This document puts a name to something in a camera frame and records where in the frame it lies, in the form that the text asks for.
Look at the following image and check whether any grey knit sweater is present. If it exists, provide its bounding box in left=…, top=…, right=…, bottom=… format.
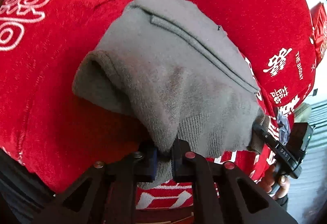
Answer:
left=73, top=0, right=269, bottom=189

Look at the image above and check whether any person's right hand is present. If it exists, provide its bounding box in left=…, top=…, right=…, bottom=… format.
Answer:
left=258, top=163, right=291, bottom=200

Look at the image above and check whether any red quilt with white characters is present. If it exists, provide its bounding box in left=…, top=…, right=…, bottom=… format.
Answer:
left=189, top=0, right=326, bottom=115

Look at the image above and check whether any red bed sheet white print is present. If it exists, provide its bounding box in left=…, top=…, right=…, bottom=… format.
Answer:
left=0, top=0, right=294, bottom=224

